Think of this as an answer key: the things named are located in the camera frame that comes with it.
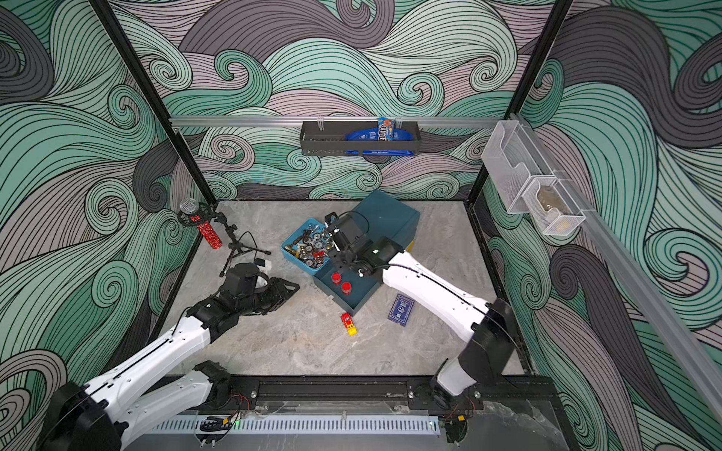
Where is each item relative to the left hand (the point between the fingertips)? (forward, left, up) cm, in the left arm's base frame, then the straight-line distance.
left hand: (299, 286), depth 78 cm
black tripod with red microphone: (+19, +34, +10) cm, 40 cm away
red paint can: (+9, -10, -11) cm, 17 cm away
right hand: (+8, -13, +7) cm, 17 cm away
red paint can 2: (+5, -13, -11) cm, 18 cm away
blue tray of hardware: (+23, +2, -14) cm, 27 cm away
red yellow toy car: (-6, -14, -14) cm, 20 cm away
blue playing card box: (-1, -31, -13) cm, 34 cm away
